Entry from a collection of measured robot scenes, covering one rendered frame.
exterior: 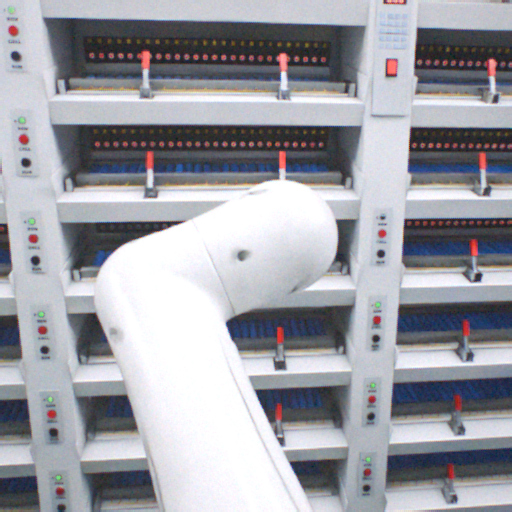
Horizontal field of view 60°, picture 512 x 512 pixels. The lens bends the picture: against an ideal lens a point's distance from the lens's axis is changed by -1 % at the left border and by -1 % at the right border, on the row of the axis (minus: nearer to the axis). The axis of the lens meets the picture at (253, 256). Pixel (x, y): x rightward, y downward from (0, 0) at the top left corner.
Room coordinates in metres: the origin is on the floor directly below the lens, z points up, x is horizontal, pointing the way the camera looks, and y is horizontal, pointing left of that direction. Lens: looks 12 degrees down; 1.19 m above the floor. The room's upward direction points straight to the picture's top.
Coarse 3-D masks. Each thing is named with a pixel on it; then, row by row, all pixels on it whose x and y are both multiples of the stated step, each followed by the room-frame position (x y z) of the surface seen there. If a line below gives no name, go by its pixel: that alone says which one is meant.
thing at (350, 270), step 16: (80, 240) 1.00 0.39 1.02; (80, 256) 0.99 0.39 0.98; (336, 256) 1.05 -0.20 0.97; (352, 256) 0.95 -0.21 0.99; (64, 272) 0.87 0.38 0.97; (80, 272) 0.92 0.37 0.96; (352, 272) 0.95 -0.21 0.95; (64, 288) 0.87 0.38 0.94; (80, 288) 0.89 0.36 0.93; (320, 288) 0.92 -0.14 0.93; (336, 288) 0.92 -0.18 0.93; (352, 288) 0.92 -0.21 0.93; (80, 304) 0.88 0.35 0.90; (272, 304) 0.92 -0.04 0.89; (288, 304) 0.92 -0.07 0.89; (304, 304) 0.92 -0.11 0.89; (320, 304) 0.93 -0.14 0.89; (336, 304) 0.93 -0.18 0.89; (352, 304) 0.94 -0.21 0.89
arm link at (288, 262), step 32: (256, 192) 0.42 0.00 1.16; (288, 192) 0.40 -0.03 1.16; (224, 224) 0.39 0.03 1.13; (256, 224) 0.38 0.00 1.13; (288, 224) 0.38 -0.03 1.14; (320, 224) 0.39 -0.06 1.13; (224, 256) 0.37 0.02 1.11; (256, 256) 0.37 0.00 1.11; (288, 256) 0.38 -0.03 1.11; (320, 256) 0.39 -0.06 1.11; (224, 288) 0.37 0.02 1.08; (256, 288) 0.38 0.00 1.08; (288, 288) 0.39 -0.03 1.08
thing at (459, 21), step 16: (432, 0) 0.98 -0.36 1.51; (448, 0) 0.98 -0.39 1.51; (464, 0) 0.99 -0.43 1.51; (480, 0) 0.99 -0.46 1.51; (496, 0) 0.97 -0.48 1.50; (416, 16) 0.94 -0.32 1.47; (432, 16) 0.94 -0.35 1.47; (448, 16) 0.94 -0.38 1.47; (464, 16) 0.95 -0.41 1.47; (480, 16) 0.95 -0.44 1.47; (496, 16) 0.95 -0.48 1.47
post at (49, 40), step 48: (0, 48) 0.86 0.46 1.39; (48, 48) 0.90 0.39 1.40; (0, 96) 0.86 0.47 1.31; (0, 144) 0.86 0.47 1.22; (48, 144) 0.87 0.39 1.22; (48, 192) 0.87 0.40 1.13; (48, 240) 0.87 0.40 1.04; (48, 288) 0.86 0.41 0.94; (48, 384) 0.86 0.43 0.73; (48, 480) 0.86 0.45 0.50
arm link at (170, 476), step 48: (144, 240) 0.39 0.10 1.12; (192, 240) 0.38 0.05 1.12; (96, 288) 0.38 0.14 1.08; (144, 288) 0.35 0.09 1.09; (192, 288) 0.36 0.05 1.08; (144, 336) 0.32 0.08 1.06; (192, 336) 0.32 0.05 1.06; (144, 384) 0.30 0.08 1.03; (192, 384) 0.29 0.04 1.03; (240, 384) 0.30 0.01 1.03; (144, 432) 0.29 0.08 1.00; (192, 432) 0.26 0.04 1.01; (240, 432) 0.27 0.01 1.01; (192, 480) 0.24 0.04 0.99; (240, 480) 0.24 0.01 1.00; (288, 480) 0.25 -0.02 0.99
